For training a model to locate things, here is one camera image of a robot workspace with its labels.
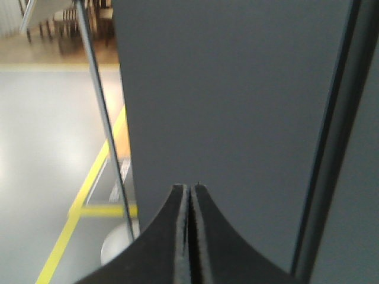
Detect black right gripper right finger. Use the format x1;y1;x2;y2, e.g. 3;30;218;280
189;185;300;283

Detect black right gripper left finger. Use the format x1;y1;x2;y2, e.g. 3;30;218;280
77;184;190;283

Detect dark grey fridge body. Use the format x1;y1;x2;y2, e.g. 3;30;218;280
113;1;378;283

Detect silver sign stand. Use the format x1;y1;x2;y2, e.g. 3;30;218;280
19;0;140;266

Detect wooden dining chairs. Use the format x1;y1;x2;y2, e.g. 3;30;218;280
17;0;115;56

